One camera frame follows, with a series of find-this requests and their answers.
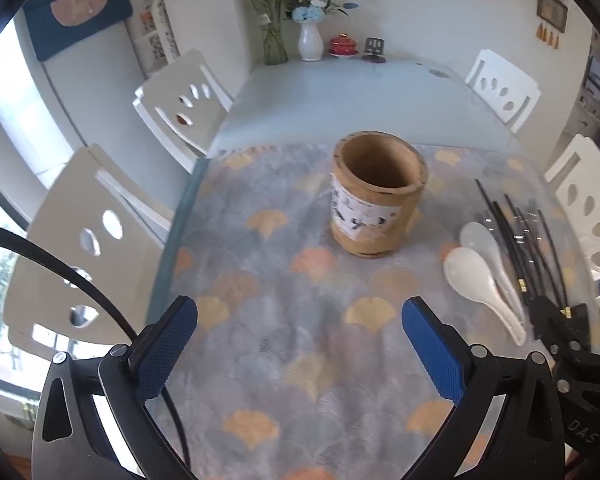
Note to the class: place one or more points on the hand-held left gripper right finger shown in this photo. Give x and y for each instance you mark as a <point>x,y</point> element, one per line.
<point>432,350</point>

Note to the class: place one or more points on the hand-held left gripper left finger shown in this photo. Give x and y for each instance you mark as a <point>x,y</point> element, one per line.
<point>167,347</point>

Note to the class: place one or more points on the white ceramic spoon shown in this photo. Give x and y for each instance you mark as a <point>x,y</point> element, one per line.
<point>467,272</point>
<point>480,237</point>

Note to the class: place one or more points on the bunch of black chopsticks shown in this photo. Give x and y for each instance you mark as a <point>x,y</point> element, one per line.
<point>510,240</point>

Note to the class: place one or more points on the bamboo utensil holder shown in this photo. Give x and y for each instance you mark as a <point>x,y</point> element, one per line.
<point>375,210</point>

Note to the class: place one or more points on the white dining chair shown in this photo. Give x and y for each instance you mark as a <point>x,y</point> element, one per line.
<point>175,85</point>
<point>55,240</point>
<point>510,77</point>
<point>580,170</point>

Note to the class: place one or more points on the fan patterned tablecloth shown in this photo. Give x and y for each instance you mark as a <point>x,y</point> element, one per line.
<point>290,310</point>

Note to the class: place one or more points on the dark display cabinet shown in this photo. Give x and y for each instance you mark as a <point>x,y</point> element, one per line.
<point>592,90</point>

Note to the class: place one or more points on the orange tassels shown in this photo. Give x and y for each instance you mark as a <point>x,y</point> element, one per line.
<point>547,36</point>

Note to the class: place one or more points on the small framed picture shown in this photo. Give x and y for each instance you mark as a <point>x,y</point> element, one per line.
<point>551,7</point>

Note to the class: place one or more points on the black phone stand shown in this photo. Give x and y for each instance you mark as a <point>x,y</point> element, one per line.
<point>375,49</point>

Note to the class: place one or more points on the white floral rack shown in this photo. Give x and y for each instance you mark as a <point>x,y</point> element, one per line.
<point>155,30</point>

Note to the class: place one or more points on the red lidded bowl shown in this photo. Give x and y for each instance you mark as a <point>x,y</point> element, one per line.
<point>342,44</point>

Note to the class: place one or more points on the glass vase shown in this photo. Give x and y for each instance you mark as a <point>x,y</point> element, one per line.
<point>274,45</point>

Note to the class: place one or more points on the white vase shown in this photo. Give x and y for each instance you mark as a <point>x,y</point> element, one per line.
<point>310,42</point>

